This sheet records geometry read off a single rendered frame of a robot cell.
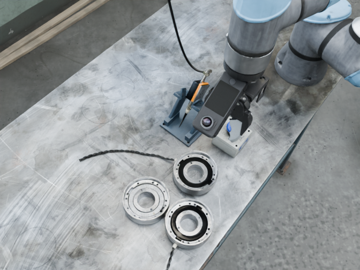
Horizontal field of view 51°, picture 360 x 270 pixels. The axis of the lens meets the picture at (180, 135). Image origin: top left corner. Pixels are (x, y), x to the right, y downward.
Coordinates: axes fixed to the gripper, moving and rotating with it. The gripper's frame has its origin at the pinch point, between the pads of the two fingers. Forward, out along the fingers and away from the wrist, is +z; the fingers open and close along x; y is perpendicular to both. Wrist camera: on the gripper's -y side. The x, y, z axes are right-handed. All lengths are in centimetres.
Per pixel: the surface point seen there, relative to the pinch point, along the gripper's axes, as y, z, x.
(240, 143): 8.0, 11.8, -2.0
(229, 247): 14, 96, -11
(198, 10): 45, 16, 38
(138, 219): -21.8, 12.4, 4.4
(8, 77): 14, 96, 138
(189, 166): -4.1, 13.4, 4.2
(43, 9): 61, 90, 162
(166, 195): -13.3, 13.4, 3.7
